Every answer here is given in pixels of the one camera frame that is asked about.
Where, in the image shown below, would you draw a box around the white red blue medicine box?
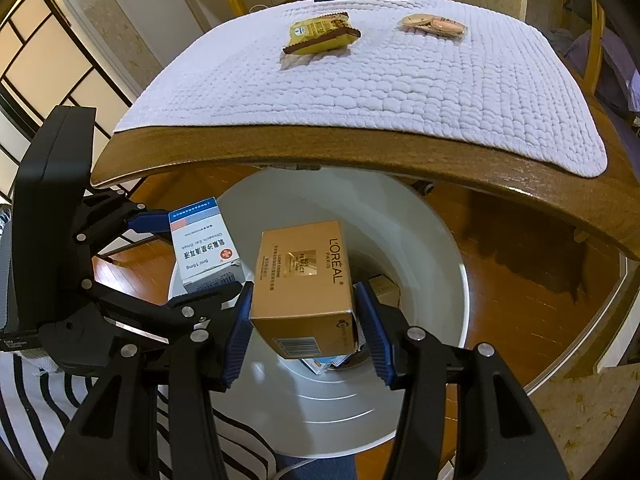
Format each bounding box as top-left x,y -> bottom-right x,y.
168,197 -> 248,292

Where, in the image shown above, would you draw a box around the small gold Loreal box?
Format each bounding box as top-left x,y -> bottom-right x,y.
250,220 -> 358,360

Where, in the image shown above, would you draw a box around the yellow biscuit packet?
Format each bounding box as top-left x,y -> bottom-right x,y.
283,12 -> 361,55

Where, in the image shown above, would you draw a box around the makeup puff sponges packet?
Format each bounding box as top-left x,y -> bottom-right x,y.
400,13 -> 466,39

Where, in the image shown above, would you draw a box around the white trash bin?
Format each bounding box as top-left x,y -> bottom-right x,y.
212,169 -> 470,458

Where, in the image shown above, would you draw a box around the striped black white clothing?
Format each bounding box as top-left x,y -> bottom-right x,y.
1,352 -> 278,479

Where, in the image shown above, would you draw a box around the shoji sliding screen door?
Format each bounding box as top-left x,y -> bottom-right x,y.
1,0 -> 132,205

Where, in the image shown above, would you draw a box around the wooden table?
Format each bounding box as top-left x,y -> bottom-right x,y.
91,98 -> 639,260

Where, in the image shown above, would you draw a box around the white quilted mat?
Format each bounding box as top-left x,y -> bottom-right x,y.
117,0 -> 608,178

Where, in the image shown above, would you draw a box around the purple pillow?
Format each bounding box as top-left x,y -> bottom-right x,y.
564,28 -> 639,114

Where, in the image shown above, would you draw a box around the wooden bunk bed frame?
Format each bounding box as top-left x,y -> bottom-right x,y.
227,0 -> 605,96

